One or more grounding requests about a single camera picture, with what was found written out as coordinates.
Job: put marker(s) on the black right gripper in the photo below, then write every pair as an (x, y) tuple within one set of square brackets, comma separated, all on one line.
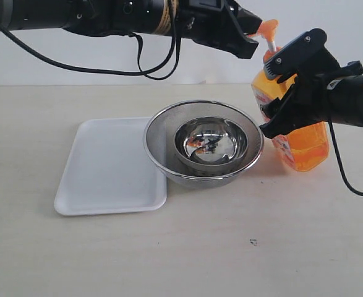
[(330, 94)]

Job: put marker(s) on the small shiny steel bowl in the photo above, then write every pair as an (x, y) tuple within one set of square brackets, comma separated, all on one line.
[(210, 142)]

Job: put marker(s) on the white rectangular plastic tray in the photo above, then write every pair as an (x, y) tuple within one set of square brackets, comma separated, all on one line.
[(108, 171)]

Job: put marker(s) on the large steel mesh colander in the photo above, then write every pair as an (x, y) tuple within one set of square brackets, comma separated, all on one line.
[(158, 141)]

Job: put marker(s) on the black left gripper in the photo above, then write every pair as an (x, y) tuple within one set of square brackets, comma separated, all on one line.
[(213, 24)]

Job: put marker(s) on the orange soap pump bottle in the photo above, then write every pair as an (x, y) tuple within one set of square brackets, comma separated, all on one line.
[(302, 149)]

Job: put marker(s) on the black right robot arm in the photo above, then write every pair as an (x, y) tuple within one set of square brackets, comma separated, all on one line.
[(322, 90)]

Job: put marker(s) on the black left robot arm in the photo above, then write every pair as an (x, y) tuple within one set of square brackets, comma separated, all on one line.
[(93, 18)]

